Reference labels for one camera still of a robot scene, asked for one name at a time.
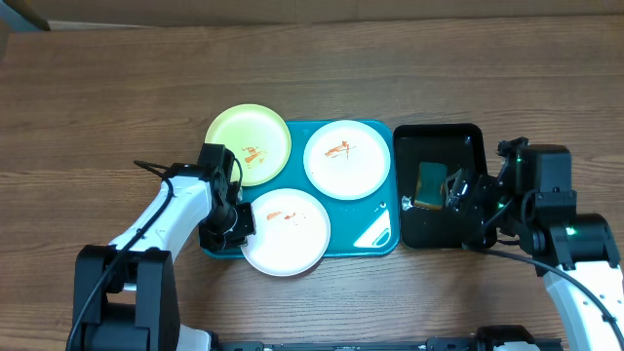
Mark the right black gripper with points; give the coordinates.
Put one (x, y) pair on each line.
(478, 192)

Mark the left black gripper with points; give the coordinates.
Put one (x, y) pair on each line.
(247, 227)

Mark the green yellow sponge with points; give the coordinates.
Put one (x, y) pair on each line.
(430, 193)

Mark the white plate front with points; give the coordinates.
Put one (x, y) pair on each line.
(292, 233)

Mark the yellow-green plate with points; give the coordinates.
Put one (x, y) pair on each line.
(259, 138)

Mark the white plate with sauce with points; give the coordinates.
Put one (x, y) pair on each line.
(347, 160)

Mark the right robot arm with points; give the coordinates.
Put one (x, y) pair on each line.
(528, 212)

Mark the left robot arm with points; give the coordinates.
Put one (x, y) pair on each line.
(125, 292)

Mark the black rectangular tray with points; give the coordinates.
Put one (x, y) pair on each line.
(458, 146)

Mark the teal plastic tray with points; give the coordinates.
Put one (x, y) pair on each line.
(367, 226)

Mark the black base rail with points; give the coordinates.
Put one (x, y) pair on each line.
(431, 344)

